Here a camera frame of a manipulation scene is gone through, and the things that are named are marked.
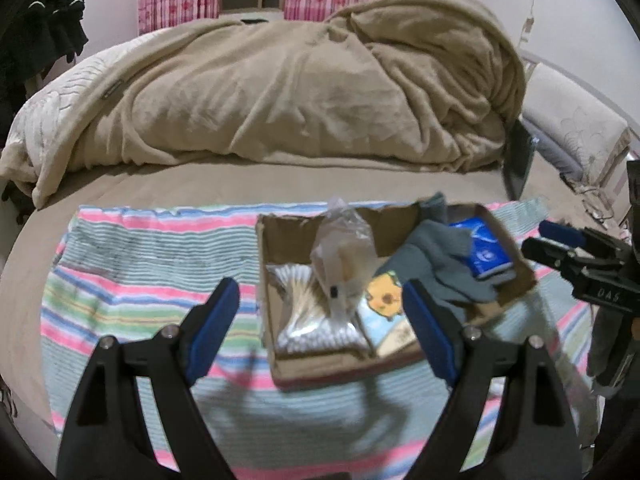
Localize blue tissue pack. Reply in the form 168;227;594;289
450;217;513;280

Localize grey knit gloves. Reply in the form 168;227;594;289
371;192;516;308

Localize cartoon tissue pack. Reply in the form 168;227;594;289
358;271;416;358

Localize clear plastic bag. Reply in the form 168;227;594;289
310;197;378;324

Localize cotton swab bag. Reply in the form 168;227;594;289
267;263;370;356

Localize grey pillow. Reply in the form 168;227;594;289
521;118;584;181

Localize standing tablet mirror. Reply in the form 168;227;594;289
502;120;538;200

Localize white embroidered pillow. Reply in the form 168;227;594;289
522;63;630;185

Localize striped colourful towel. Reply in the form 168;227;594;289
39;196;599;480

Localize beige fleece blanket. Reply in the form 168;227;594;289
12;0;526;208

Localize brown cardboard box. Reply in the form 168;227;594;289
256;203;537;389

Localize white quilt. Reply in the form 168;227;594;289
1;28;166;183

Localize black hanging clothes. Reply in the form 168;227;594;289
0;0;90;111

